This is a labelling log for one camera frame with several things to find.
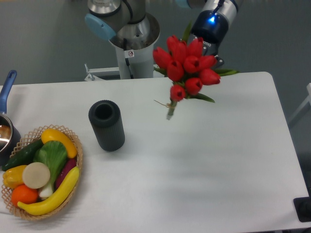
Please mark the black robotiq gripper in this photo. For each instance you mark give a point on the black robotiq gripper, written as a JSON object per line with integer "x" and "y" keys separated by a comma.
{"x": 212, "y": 28}

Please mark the red tulip bouquet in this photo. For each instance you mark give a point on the red tulip bouquet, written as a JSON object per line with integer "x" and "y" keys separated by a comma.
{"x": 188, "y": 69}

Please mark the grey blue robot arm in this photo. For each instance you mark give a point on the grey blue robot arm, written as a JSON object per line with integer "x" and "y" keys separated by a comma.
{"x": 107, "y": 17}

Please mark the dark grey ribbed vase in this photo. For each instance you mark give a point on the dark grey ribbed vase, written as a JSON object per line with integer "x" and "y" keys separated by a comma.
{"x": 105, "y": 119}

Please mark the black device at edge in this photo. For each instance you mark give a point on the black device at edge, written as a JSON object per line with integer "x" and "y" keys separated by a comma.
{"x": 303, "y": 208}

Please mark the purple eggplant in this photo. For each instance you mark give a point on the purple eggplant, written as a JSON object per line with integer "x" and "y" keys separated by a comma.
{"x": 71, "y": 163}

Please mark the yellow squash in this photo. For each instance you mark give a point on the yellow squash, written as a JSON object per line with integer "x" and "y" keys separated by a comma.
{"x": 56, "y": 135}

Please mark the green bok choy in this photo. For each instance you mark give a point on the green bok choy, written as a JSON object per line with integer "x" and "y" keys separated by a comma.
{"x": 54, "y": 155}

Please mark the woven wicker basket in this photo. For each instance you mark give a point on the woven wicker basket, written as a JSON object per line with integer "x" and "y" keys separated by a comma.
{"x": 27, "y": 139}

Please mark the beige round disc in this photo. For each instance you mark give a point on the beige round disc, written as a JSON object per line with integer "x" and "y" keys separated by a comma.
{"x": 36, "y": 175}

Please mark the green cucumber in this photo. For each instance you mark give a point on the green cucumber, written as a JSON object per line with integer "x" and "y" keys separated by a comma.
{"x": 23, "y": 157}

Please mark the yellow banana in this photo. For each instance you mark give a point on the yellow banana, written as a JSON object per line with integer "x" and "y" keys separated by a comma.
{"x": 56, "y": 199}

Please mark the yellow bell pepper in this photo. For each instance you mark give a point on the yellow bell pepper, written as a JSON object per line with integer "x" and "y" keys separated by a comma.
{"x": 12, "y": 178}

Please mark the orange fruit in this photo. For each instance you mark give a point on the orange fruit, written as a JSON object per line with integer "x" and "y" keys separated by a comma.
{"x": 24, "y": 194}

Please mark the white frame at right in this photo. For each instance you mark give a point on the white frame at right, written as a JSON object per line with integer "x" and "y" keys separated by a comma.
{"x": 301, "y": 110}

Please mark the blue handled saucepan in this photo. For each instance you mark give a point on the blue handled saucepan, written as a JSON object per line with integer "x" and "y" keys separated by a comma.
{"x": 9, "y": 135}

